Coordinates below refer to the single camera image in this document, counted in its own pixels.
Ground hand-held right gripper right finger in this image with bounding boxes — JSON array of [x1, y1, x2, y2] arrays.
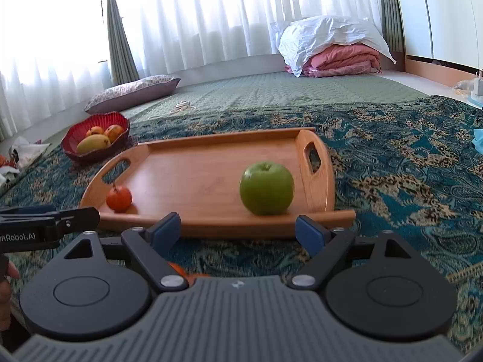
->
[[287, 215, 416, 293]]

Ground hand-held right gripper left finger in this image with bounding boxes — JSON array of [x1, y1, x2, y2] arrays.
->
[[60, 212, 189, 295]]

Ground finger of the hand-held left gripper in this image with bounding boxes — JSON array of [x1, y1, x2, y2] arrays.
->
[[0, 204, 101, 242]]

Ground orange tangerine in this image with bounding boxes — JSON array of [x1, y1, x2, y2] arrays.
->
[[168, 261, 210, 286]]

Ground tangerine with stem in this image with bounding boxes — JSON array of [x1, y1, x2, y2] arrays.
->
[[106, 182, 133, 213]]

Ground wooden serving tray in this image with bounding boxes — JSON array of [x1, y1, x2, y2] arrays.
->
[[78, 127, 356, 239]]

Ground large green apple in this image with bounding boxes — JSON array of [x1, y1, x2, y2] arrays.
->
[[239, 161, 295, 217]]

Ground person's left hand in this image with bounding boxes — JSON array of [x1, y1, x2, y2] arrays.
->
[[0, 256, 21, 310]]

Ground yellow mango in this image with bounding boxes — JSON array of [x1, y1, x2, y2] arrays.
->
[[76, 134, 112, 154]]

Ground white plastic bag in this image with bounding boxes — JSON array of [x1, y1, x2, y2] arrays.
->
[[9, 136, 51, 168]]

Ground red glass bowl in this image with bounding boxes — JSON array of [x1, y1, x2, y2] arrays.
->
[[61, 111, 131, 163]]

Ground red-orange round fruit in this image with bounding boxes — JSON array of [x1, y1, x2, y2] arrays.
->
[[104, 124, 125, 143]]

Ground teal paisley blanket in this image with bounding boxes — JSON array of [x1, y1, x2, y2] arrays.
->
[[0, 94, 483, 355]]

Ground floral pillow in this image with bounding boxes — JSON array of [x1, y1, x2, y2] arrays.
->
[[84, 75, 182, 114]]

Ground green quilted bed cover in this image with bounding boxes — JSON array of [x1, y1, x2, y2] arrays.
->
[[0, 68, 433, 197]]

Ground folded pink blanket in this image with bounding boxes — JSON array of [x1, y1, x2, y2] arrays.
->
[[285, 43, 382, 78]]

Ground green curtain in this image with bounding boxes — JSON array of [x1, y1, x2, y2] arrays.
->
[[102, 0, 140, 80], [379, 0, 406, 53]]

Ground white and pink bedding pile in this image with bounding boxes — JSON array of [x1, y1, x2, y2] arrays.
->
[[270, 16, 397, 78]]

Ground clear plastic bag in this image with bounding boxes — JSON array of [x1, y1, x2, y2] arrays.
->
[[453, 79, 474, 96]]

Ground white sheer curtain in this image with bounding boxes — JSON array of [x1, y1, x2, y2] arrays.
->
[[0, 0, 389, 138]]

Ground white charger block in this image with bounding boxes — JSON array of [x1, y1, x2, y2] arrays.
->
[[468, 70, 483, 106]]

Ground white wardrobe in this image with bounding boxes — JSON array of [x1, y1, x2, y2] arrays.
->
[[390, 0, 483, 87]]

